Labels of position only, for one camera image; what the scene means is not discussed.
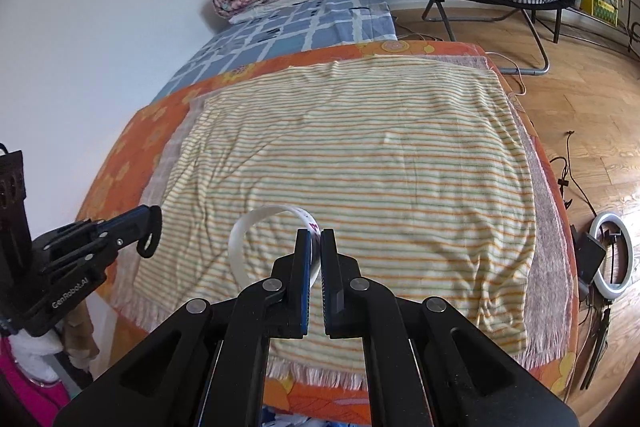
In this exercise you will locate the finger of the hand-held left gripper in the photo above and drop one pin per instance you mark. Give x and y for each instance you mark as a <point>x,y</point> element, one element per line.
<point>135,218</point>
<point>100,252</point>

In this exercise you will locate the blue plaid bed sheet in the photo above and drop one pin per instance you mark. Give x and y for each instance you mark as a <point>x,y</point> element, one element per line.
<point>280,37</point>

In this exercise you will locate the black tripod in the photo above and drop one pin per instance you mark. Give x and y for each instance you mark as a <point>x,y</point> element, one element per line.
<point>597,342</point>

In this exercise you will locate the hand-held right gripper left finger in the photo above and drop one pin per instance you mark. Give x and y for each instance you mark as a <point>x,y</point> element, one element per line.
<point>302,277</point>

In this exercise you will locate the white paper strip loop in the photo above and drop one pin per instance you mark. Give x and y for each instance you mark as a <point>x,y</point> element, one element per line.
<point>265,209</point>

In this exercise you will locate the person's left hand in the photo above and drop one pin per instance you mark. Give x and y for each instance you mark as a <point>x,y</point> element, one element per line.
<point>80,332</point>

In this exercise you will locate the yellow striped towel blanket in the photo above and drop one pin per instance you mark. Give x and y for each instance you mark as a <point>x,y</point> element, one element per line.
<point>350,167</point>

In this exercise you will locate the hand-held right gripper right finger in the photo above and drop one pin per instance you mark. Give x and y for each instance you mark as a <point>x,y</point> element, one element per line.
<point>330,282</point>

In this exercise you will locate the orange floral bed sheet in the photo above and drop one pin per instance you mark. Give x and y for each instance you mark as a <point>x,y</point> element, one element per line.
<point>120,157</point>

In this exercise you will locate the black rectangular pouch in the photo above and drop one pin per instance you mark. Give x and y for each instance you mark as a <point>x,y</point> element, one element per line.
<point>590,257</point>

